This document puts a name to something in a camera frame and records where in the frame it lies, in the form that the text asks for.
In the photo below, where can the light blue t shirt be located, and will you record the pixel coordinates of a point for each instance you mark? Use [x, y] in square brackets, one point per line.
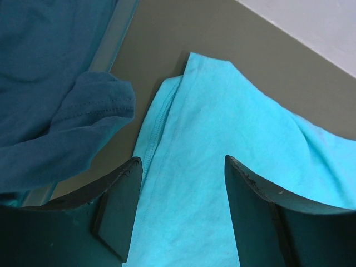
[194, 121]

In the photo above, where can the teal plastic laundry bin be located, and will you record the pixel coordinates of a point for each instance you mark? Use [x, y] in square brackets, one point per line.
[102, 61]

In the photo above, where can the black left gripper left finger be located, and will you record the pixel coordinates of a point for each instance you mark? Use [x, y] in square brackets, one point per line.
[91, 226]

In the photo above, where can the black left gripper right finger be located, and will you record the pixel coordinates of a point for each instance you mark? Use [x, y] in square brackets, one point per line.
[276, 227]

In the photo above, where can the dark blue t shirt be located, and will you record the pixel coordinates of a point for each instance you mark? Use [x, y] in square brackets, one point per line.
[56, 115]

